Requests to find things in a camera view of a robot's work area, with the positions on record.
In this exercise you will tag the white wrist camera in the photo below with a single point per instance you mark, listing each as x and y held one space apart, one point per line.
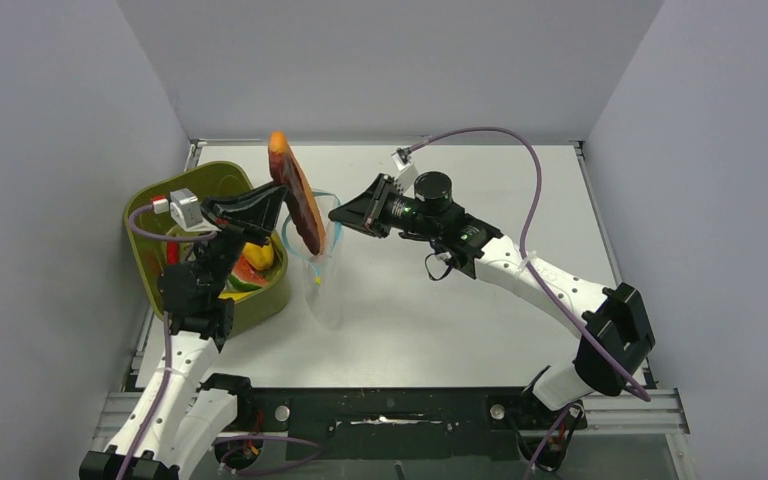
182 205
406 170

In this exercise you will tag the clear zip top bag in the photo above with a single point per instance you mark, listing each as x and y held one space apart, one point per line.
318 275

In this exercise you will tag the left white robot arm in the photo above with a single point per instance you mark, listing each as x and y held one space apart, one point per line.
180 413

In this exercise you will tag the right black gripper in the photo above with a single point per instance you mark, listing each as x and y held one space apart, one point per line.
367 212

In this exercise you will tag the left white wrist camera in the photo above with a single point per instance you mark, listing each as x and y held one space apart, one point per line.
182 205

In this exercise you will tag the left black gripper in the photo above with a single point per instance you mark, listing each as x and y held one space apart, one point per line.
247 217

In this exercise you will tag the red toy chili pepper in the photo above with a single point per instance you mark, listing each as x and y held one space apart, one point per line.
172 253

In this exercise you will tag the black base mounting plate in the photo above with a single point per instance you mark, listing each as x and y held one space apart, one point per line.
496 423

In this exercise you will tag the toy watermelon slice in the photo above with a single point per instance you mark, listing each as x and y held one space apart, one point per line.
245 278

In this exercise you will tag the yellow toy bell pepper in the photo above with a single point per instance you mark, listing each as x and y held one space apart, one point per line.
260 257

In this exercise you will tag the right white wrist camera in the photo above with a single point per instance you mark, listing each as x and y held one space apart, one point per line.
406 170

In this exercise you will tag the olive green plastic bin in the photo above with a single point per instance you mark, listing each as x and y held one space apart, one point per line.
220 179

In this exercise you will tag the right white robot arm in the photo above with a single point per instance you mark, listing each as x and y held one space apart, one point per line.
611 323

